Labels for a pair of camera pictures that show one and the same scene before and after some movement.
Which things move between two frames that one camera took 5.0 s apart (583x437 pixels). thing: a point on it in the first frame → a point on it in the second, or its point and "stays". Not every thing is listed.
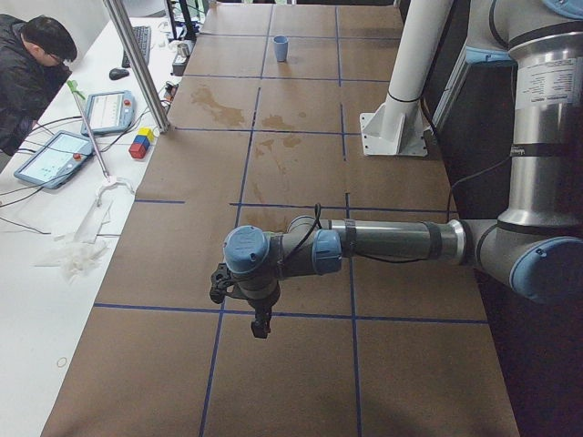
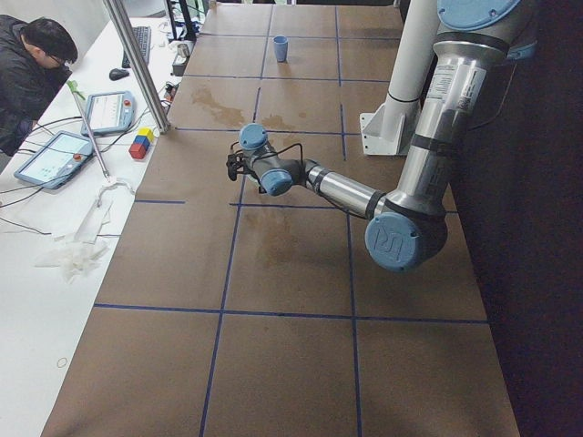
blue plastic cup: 281,43 stays
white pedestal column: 401,125 stays
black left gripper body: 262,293 → 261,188
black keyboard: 143,36 stays
